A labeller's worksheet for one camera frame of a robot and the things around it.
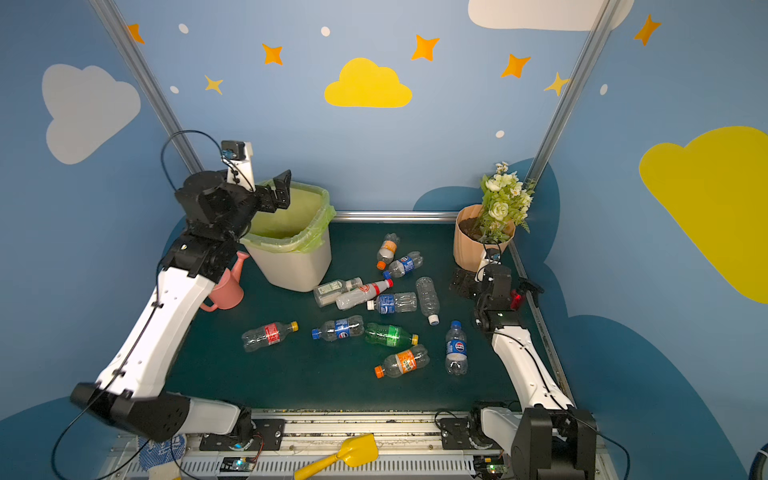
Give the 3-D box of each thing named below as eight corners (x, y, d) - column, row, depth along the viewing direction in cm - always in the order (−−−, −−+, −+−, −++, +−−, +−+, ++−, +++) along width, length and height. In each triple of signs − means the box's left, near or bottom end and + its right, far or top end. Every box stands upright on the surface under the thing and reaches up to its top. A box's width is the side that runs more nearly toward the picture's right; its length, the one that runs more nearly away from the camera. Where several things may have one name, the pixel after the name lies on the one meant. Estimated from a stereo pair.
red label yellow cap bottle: (247, 352, 88) (242, 347, 85) (246, 336, 91) (241, 331, 88) (300, 334, 91) (297, 329, 88) (297, 320, 95) (294, 314, 91)
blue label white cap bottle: (367, 317, 96) (367, 310, 92) (366, 302, 99) (365, 296, 96) (418, 311, 97) (419, 304, 94) (414, 297, 101) (415, 290, 98)
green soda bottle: (364, 347, 90) (364, 342, 87) (365, 327, 94) (365, 322, 91) (417, 347, 90) (418, 342, 87) (416, 328, 94) (417, 322, 91)
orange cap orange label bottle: (379, 385, 83) (378, 380, 80) (372, 365, 87) (371, 360, 83) (430, 364, 87) (432, 359, 84) (421, 346, 90) (423, 341, 87)
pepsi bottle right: (445, 374, 84) (447, 370, 82) (445, 323, 94) (447, 318, 92) (466, 376, 84) (469, 373, 81) (463, 325, 94) (466, 320, 91)
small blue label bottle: (389, 284, 104) (389, 280, 102) (379, 272, 107) (379, 268, 105) (425, 264, 110) (426, 259, 108) (415, 253, 113) (416, 249, 111)
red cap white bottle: (339, 313, 96) (338, 308, 93) (335, 302, 99) (334, 297, 96) (395, 291, 102) (395, 286, 99) (389, 281, 104) (389, 276, 102)
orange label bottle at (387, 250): (372, 268, 109) (372, 263, 107) (386, 236, 120) (386, 231, 117) (388, 272, 108) (388, 267, 106) (401, 240, 118) (401, 235, 116)
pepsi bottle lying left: (314, 343, 90) (312, 337, 87) (314, 326, 93) (312, 320, 90) (365, 335, 92) (364, 330, 89) (363, 319, 95) (362, 314, 92)
